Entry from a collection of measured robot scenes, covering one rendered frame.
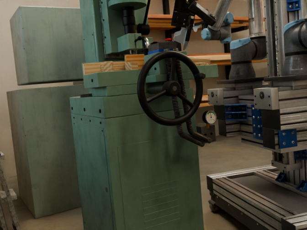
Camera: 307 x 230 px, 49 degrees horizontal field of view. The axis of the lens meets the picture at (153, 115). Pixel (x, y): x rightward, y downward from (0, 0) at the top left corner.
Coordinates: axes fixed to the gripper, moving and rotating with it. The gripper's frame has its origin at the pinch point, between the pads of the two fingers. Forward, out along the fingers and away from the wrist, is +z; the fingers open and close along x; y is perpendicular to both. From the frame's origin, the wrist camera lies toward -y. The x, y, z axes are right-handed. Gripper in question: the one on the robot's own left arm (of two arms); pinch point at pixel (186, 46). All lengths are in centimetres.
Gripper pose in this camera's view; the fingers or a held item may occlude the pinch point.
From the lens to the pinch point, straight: 135.8
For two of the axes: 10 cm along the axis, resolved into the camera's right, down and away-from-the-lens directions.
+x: -1.2, 5.6, -8.2
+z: -1.3, 8.1, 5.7
